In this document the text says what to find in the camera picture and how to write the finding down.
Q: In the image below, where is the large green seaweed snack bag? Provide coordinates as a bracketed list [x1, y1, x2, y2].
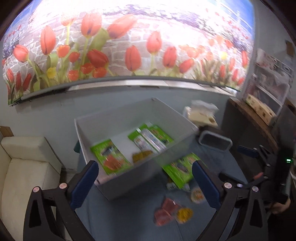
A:
[90, 139, 132, 175]

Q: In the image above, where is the green snack packet barcode back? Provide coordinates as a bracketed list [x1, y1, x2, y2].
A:
[128, 123, 174, 153]

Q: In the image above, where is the yellow green snack packet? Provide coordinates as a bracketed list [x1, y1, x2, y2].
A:
[132, 150, 153, 163]

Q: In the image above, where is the person's right hand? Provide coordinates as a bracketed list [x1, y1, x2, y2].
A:
[270, 198, 290, 214]

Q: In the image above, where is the fruit jelly cup clear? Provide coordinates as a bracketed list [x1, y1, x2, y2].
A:
[190, 187, 206, 204]

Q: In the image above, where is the yellow jelly cup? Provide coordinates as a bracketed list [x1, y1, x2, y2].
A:
[175, 207, 193, 224]

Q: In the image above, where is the pink jelly cup upside down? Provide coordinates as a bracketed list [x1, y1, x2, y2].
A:
[162, 197, 181, 214]

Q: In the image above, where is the grey rectangular container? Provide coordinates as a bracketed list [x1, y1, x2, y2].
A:
[197, 126, 233, 152]

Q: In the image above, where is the cream leather sofa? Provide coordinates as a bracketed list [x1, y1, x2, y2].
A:
[1, 137, 62, 240]

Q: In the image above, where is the wooden side shelf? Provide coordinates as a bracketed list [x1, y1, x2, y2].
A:
[221, 98, 295, 153]

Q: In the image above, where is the pink jelly cup cartoon lid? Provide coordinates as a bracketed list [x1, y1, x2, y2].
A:
[154, 208, 174, 226]

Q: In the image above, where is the beige printed box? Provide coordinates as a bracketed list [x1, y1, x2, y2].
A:
[245, 94, 276, 126]

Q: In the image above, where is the tissue pack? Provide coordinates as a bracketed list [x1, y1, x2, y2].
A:
[183, 100, 219, 128]

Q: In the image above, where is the clear plastic drawer unit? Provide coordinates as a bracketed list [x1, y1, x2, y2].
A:
[242, 48, 294, 115]

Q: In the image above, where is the grey cardboard box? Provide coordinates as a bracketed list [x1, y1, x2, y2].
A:
[74, 98, 198, 200]

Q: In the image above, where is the tulip wall mural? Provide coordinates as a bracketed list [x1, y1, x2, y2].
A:
[1, 1, 254, 105]

